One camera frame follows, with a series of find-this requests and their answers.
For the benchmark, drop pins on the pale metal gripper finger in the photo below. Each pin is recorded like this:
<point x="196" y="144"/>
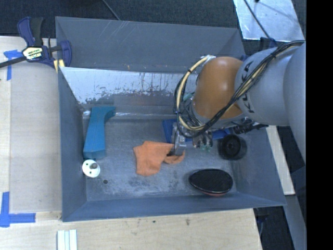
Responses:
<point x="181" y="146"/>
<point x="174" y="148"/>

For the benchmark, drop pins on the orange cloth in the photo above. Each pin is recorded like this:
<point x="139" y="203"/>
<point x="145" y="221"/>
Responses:
<point x="149" y="157"/>

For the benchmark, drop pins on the black oval brush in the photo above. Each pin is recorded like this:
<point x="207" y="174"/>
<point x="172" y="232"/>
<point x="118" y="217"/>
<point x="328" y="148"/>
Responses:
<point x="210" y="181"/>

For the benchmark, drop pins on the black round wheel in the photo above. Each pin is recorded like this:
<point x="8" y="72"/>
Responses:
<point x="231" y="147"/>

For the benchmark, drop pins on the white round knob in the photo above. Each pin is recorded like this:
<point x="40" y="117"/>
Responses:
<point x="89" y="169"/>

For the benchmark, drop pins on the grey metal bin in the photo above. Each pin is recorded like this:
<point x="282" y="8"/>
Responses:
<point x="135" y="48"/>

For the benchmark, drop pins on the pale wood board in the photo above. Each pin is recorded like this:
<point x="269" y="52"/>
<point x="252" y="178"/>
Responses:
<point x="33" y="139"/>

